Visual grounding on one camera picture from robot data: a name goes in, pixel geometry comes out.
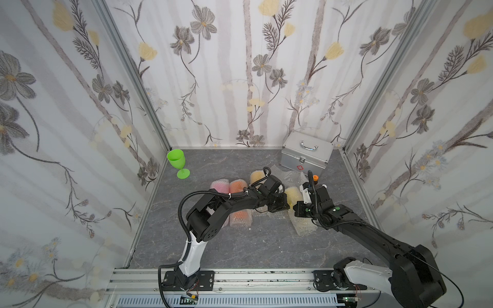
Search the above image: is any pink glass in bubble wrap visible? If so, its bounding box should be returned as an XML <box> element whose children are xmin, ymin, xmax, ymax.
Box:
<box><xmin>209</xmin><ymin>178</ymin><xmax>231</xmax><ymax>228</ymax></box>

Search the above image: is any clear bubble wrap sheet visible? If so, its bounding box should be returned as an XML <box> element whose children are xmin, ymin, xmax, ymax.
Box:
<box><xmin>267</xmin><ymin>166</ymin><xmax>308</xmax><ymax>219</ymax></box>

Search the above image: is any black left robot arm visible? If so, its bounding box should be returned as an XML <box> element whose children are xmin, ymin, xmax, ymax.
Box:
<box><xmin>177</xmin><ymin>175</ymin><xmax>290</xmax><ymax>278</ymax></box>

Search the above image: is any orange glass in bubble wrap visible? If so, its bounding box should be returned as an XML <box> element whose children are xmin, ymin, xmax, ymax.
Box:
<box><xmin>229</xmin><ymin>179</ymin><xmax>252</xmax><ymax>228</ymax></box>

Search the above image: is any yellow glass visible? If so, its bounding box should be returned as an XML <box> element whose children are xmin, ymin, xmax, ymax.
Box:
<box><xmin>286</xmin><ymin>187</ymin><xmax>317</xmax><ymax>236</ymax></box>

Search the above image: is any black corrugated cable conduit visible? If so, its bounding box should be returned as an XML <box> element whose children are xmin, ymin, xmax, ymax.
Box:
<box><xmin>157</xmin><ymin>190</ymin><xmax>247</xmax><ymax>308</ymax></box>

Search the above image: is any green plastic wine glass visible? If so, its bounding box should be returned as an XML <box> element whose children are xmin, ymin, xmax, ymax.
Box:
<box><xmin>167</xmin><ymin>149</ymin><xmax>190</xmax><ymax>180</ymax></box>

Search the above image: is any silver aluminium first aid case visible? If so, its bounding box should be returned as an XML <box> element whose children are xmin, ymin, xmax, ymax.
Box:
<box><xmin>281</xmin><ymin>131</ymin><xmax>334</xmax><ymax>176</ymax></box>

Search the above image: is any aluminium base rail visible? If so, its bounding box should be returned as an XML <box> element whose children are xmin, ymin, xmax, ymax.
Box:
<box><xmin>104</xmin><ymin>268</ymin><xmax>395</xmax><ymax>307</ymax></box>

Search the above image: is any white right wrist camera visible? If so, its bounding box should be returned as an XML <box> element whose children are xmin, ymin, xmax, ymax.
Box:
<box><xmin>300</xmin><ymin>183</ymin><xmax>312</xmax><ymax>204</ymax></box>

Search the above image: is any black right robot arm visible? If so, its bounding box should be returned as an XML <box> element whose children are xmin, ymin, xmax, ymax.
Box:
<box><xmin>293</xmin><ymin>182</ymin><xmax>447</xmax><ymax>307</ymax></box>

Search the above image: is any amber glass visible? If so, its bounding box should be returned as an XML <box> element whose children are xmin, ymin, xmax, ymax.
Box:
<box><xmin>249</xmin><ymin>170</ymin><xmax>270</xmax><ymax>214</ymax></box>

